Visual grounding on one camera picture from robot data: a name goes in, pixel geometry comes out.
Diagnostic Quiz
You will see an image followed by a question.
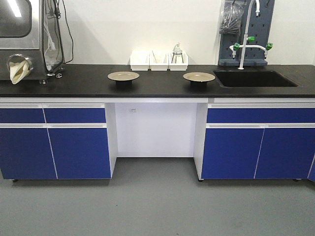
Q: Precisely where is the blue white lab cabinet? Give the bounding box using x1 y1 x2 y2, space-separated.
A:
0 98 315 180

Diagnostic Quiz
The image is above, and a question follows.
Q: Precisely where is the right white storage bin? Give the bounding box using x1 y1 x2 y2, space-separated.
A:
168 51 189 71

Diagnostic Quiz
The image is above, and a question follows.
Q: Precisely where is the cream rubber glove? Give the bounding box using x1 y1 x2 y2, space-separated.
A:
9 60 31 85

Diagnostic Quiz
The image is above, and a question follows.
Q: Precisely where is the white storage bin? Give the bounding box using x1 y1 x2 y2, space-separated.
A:
168 51 189 71
149 51 168 71
130 51 150 71

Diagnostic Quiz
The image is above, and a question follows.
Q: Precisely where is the left white storage bin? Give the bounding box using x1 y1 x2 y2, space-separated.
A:
130 51 150 71

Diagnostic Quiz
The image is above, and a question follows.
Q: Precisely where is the white lab faucet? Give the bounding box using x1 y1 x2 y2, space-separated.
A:
231 0 274 70

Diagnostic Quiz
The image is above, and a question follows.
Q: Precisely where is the middle white storage bin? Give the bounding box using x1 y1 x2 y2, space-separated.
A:
149 51 168 71

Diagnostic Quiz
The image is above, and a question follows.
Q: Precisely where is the beige round plate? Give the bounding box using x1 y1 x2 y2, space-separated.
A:
183 72 216 86
107 71 140 86

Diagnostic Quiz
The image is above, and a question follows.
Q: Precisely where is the bag of grey pegs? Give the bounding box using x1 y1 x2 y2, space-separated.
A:
219 0 246 35

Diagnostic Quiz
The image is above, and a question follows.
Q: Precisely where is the black sink basin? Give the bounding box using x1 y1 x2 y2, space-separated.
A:
214 70 298 88

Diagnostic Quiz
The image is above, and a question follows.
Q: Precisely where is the stainless steel glove box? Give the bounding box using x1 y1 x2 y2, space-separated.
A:
0 0 65 84

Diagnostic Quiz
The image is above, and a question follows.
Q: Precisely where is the glass alcohol lamp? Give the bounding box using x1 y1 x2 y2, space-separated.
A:
173 42 183 56

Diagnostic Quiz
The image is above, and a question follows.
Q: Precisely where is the blue-grey pegboard drying rack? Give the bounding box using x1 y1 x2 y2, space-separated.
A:
218 0 275 67

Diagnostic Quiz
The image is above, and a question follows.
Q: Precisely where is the black power cable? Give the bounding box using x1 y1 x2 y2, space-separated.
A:
53 0 74 65

